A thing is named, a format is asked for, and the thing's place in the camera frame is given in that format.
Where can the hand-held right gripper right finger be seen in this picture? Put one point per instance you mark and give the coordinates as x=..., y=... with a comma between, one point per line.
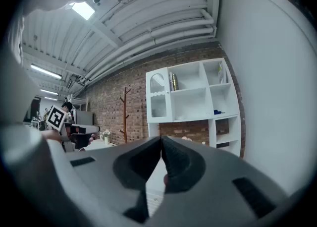
x=183, y=165

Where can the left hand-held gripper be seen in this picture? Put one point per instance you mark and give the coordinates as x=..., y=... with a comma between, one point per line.
x=57, y=119

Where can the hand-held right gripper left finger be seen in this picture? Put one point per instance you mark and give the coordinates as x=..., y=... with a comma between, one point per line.
x=135, y=169

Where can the white shelf cabinet with desk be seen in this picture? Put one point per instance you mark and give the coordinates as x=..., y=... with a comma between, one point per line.
x=188, y=102

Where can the person's left forearm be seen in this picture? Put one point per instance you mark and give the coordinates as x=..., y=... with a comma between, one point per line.
x=50, y=135

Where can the white table top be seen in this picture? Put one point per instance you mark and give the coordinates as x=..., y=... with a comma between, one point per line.
x=155, y=176

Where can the person's left hand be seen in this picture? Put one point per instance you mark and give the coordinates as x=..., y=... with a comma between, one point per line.
x=92, y=138

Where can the grey cabinet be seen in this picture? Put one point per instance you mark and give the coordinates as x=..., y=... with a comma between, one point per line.
x=84, y=119

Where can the white metal rack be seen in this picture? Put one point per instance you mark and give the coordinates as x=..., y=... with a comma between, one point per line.
x=79, y=100

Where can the small white table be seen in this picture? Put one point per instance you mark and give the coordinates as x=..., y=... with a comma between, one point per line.
x=99, y=144

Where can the white flowers in vase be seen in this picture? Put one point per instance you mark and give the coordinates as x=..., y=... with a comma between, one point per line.
x=106, y=135

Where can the long tube light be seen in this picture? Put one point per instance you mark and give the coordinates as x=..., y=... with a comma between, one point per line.
x=45, y=71

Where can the person's light shirt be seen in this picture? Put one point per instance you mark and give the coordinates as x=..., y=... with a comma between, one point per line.
x=15, y=92

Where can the wooden coat rack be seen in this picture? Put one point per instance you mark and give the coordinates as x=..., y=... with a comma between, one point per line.
x=125, y=117

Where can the white cabinet door ribbed glass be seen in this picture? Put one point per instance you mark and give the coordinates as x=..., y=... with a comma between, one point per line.
x=158, y=97

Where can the brown gold book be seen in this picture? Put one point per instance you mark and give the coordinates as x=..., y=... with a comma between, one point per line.
x=175, y=82

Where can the flag print book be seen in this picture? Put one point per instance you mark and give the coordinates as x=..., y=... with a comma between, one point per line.
x=170, y=82

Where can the green and white magazine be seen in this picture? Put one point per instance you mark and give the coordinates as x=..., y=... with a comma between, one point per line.
x=221, y=73

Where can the square ceiling light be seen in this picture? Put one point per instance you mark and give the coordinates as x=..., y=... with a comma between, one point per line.
x=83, y=10

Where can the white ceiling pipes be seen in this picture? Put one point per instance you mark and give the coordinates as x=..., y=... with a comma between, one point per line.
x=158, y=35

